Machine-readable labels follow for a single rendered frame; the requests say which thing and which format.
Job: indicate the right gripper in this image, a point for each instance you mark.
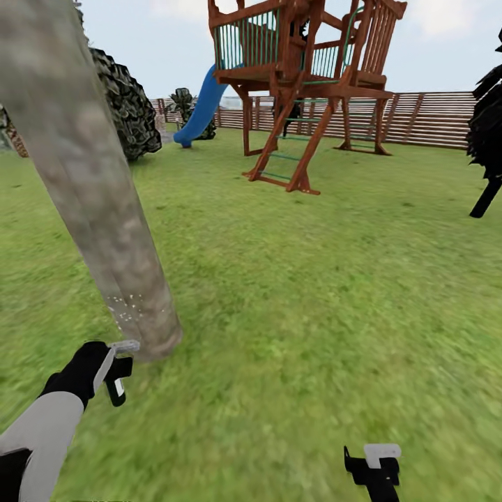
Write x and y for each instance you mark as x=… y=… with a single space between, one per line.
x=363 y=475

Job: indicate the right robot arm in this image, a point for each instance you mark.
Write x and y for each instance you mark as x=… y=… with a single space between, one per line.
x=377 y=471

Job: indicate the pesticide atomizer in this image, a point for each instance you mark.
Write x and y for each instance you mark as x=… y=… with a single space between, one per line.
x=116 y=391

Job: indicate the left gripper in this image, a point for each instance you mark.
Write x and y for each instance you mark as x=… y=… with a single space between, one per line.
x=122 y=368

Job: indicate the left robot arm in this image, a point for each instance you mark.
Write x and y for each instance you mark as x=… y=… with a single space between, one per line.
x=33 y=449

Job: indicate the garden chair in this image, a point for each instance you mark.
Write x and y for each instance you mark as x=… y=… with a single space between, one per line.
x=160 y=122

